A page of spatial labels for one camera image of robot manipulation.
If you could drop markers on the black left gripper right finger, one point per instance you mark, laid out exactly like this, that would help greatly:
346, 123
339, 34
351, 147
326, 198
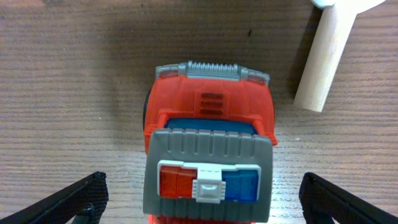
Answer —
324, 202

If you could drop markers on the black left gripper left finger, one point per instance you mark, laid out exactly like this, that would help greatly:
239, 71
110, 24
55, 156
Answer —
82, 202

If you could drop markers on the red toy fire truck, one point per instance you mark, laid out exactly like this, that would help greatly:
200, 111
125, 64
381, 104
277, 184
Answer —
209, 139

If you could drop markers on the wooden pig rattle drum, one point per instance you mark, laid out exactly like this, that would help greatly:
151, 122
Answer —
328, 44

